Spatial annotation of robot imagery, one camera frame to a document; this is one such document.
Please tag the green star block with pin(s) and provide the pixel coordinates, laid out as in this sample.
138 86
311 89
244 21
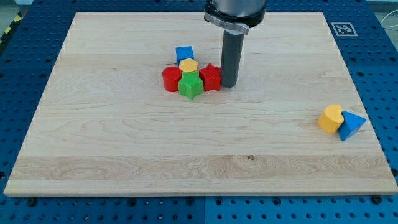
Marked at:
190 85

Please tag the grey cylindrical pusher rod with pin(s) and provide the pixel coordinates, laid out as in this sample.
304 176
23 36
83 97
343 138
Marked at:
230 58

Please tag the red star block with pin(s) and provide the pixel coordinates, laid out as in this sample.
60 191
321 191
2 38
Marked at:
210 76

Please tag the light wooden board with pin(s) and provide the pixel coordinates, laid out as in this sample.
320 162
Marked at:
106 127

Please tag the red cylinder block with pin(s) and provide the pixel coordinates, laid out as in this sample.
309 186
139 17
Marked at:
171 77

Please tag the white fiducial marker tag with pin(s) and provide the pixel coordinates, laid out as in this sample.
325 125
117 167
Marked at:
344 29

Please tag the yellow heart block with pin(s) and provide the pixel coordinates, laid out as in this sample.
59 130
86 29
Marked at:
331 119

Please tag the yellow hexagon block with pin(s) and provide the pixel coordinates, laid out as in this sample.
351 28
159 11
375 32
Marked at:
188 65

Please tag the blue triangle block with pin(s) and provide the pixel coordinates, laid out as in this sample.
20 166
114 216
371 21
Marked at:
351 125

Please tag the blue cube block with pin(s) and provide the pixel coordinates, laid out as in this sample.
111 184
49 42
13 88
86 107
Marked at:
184 52

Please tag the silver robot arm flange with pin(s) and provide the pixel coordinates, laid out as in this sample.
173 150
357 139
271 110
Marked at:
235 16

